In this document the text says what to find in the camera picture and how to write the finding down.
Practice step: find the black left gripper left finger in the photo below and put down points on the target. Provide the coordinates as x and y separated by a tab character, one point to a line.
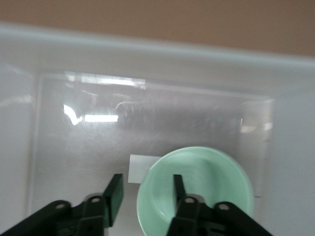
93	216

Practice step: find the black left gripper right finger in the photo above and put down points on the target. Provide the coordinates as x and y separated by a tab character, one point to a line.
194	218

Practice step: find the mint green bowl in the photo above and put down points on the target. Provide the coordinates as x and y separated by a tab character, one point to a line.
216	172

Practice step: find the clear plastic box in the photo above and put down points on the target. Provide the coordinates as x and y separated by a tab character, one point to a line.
98	61

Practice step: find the white square label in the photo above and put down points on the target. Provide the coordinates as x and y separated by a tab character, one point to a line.
137	169

